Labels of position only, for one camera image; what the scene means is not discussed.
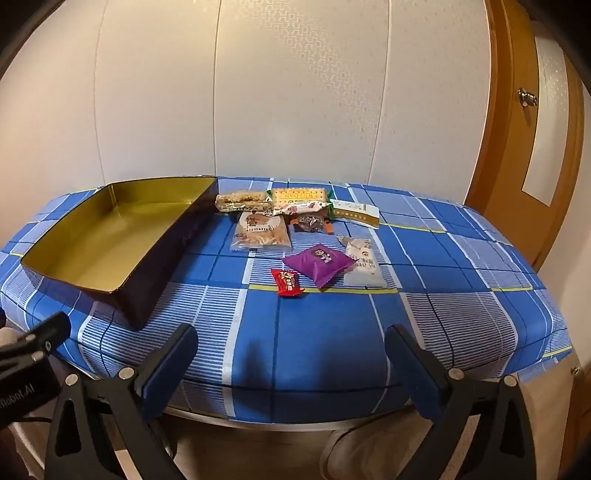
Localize purple snack packet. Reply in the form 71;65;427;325
283;246;355;289

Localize brown snack packet orange ends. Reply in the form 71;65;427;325
288;213;334;235

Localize wooden door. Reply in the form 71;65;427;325
464;0;591;278

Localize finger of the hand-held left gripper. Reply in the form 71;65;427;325
0;311;72;370

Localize white floral snack packet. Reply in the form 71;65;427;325
272;200;331;217

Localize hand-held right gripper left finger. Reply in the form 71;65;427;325
44;323;199;480

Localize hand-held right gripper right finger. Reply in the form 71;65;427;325
385;324;543;480

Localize white translucent snack packet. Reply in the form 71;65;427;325
337;234;385;289

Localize small red candy packet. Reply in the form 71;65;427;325
270;268;305;298

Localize dark tin box gold inside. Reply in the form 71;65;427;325
19;174;220;330

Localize white and green snack packet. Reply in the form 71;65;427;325
330;199;380;230

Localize clear biscuit packet brown label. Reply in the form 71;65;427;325
230;211;291;252

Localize clear oat bar packet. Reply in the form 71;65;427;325
215;189;271;214

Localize yellow cracker packet green ends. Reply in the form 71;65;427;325
267;187;334;208

